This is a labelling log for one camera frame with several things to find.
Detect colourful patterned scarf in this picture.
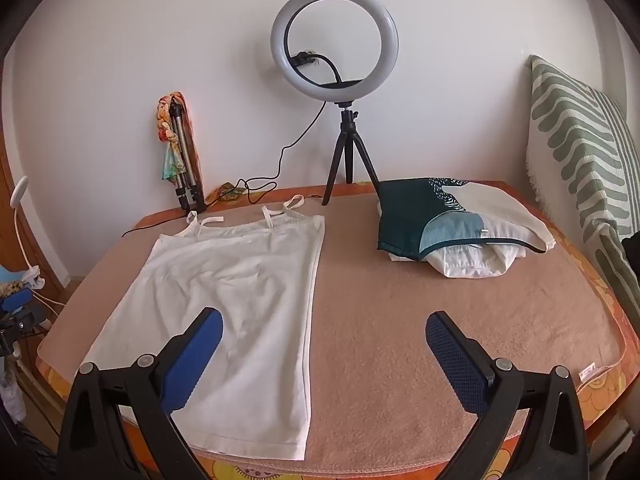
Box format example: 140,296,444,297
156,91,249,204

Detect white gooseneck lamp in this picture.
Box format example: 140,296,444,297
10,175,46,291

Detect beige blanket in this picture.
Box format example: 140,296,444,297
37,182,628,476

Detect white ring light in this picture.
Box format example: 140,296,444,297
270,0,400,106

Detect folded white garment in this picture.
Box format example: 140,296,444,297
389,242,526,279

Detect teal and white patterned garment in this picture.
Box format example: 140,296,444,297
375,177,557,263

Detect wooden door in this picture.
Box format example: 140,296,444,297
0,125,67,292

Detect green striped pillow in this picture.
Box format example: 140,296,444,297
525,54,640,321

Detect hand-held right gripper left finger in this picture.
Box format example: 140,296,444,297
57,306,224,480

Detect black power cable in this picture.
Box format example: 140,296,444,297
121,100,331,238

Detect folded silver tripod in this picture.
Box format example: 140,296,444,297
167,97,208,213

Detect white camisole top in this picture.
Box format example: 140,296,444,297
80,194,327,461

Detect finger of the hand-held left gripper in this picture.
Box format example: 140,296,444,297
0,290,48,336

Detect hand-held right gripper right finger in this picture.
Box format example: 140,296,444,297
425,311,590,480

